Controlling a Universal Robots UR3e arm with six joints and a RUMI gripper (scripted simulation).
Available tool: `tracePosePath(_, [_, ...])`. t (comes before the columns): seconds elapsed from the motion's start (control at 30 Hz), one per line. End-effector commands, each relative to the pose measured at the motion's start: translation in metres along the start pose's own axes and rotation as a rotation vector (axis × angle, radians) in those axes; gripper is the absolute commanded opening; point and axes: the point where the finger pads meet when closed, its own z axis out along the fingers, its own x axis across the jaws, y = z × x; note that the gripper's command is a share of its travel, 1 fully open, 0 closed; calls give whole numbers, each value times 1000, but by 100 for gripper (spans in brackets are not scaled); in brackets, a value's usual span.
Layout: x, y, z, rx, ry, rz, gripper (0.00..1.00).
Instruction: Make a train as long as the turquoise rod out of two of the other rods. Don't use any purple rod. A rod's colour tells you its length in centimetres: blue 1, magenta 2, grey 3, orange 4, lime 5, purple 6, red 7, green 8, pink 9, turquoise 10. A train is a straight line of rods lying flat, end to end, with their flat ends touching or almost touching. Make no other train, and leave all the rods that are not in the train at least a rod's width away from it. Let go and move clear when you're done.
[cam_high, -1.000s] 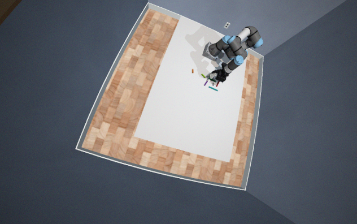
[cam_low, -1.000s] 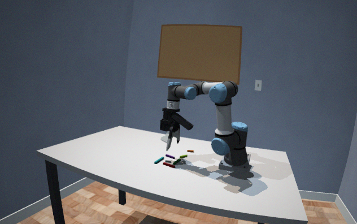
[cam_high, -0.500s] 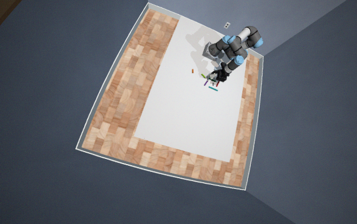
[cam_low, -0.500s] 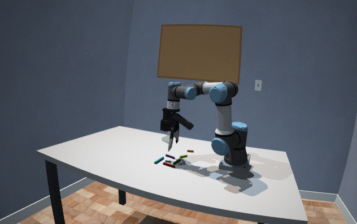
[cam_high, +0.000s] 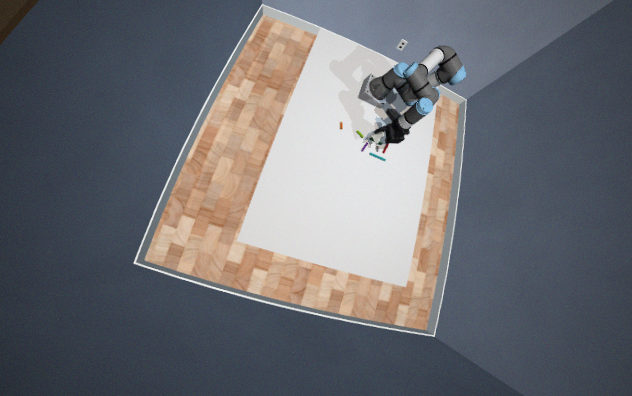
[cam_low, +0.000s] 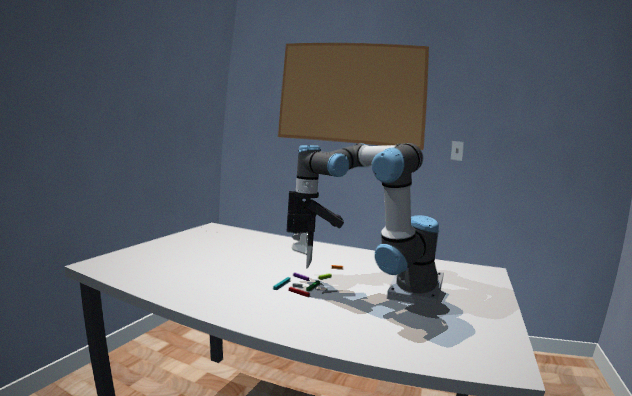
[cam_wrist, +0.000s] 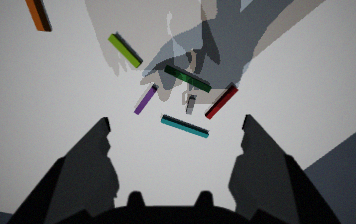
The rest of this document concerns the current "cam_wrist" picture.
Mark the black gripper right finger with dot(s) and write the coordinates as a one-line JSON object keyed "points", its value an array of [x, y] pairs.
{"points": [[269, 186]]}

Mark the purple rod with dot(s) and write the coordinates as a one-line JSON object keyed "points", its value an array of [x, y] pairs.
{"points": [[145, 100]]}

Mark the green rod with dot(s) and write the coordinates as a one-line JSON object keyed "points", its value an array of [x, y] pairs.
{"points": [[186, 78]]}

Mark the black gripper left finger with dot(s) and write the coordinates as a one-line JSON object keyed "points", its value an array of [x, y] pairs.
{"points": [[78, 186]]}

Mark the turquoise rod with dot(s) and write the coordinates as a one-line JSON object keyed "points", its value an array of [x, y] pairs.
{"points": [[185, 127]]}

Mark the orange rectangular bar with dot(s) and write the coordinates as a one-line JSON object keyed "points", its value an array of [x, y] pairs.
{"points": [[38, 15]]}

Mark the lime green rectangular bar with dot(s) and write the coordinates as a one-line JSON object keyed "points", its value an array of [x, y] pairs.
{"points": [[125, 51]]}

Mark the dark red rod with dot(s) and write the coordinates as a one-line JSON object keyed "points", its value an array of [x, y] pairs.
{"points": [[221, 102]]}

